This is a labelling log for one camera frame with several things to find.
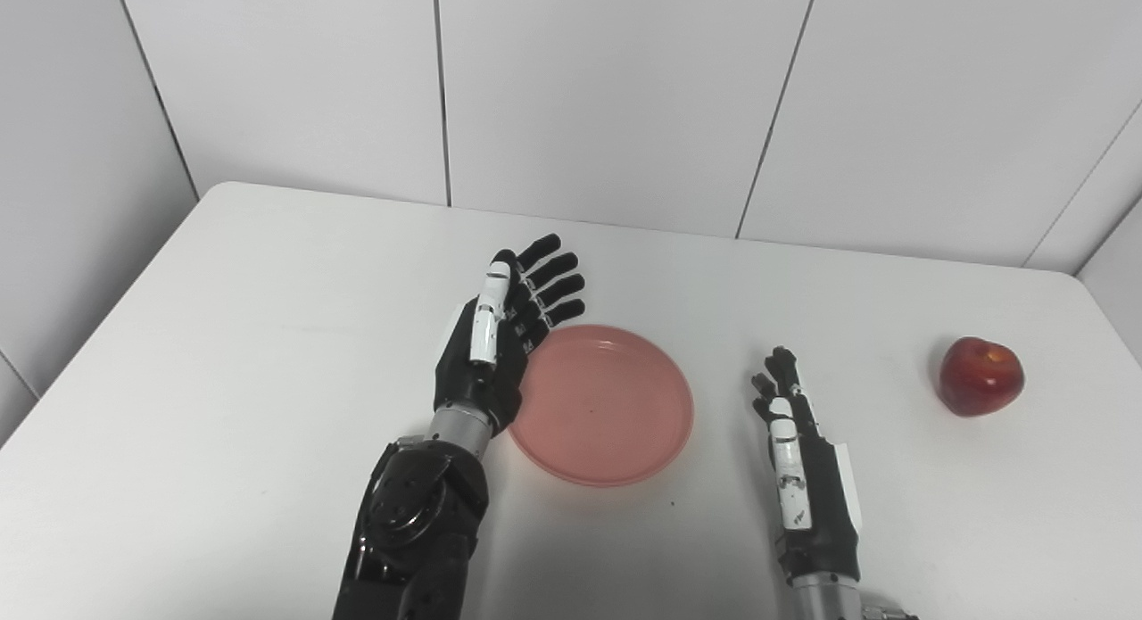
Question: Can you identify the red apple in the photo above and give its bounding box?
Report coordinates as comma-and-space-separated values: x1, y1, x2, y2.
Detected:
939, 336, 1026, 417

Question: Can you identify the pink round plate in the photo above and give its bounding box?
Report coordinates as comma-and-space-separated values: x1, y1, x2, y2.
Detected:
507, 325, 696, 488

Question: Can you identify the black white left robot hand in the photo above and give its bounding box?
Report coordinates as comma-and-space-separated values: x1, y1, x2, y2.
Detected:
434, 234, 587, 438

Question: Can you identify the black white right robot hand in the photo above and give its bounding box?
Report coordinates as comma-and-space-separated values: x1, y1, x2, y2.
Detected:
751, 346, 865, 585

